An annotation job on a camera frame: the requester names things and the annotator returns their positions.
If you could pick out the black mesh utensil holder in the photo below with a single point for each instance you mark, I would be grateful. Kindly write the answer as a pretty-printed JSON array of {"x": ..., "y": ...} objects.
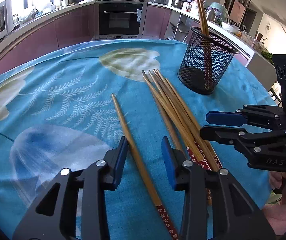
[{"x": 205, "y": 61}]

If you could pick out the pink lower cabinets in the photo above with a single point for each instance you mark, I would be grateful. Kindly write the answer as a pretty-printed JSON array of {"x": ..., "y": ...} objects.
[{"x": 77, "y": 24}]

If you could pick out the black built-in oven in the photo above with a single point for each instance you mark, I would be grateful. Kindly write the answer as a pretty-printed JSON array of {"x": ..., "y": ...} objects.
[{"x": 120, "y": 18}]

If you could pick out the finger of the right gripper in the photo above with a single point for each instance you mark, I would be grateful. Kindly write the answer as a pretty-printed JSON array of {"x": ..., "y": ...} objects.
[
  {"x": 227, "y": 136},
  {"x": 226, "y": 118}
]

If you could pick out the dark wooden chopstick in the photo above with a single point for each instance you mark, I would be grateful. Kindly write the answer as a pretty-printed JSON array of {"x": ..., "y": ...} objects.
[{"x": 188, "y": 154}]

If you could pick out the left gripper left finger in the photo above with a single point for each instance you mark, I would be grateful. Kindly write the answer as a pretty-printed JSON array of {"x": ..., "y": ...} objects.
[{"x": 53, "y": 213}]

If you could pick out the blue floral tablecloth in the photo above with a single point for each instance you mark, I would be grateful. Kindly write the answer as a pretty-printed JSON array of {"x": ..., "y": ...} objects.
[{"x": 57, "y": 111}]

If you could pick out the bamboo chopstick red end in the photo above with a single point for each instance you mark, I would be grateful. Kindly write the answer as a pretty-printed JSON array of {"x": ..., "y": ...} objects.
[{"x": 144, "y": 173}]

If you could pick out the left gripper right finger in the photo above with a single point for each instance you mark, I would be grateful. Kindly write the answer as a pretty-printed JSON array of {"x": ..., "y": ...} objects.
[{"x": 213, "y": 194}]

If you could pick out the mint green appliance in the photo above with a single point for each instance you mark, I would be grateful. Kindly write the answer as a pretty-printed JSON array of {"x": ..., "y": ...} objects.
[{"x": 217, "y": 13}]

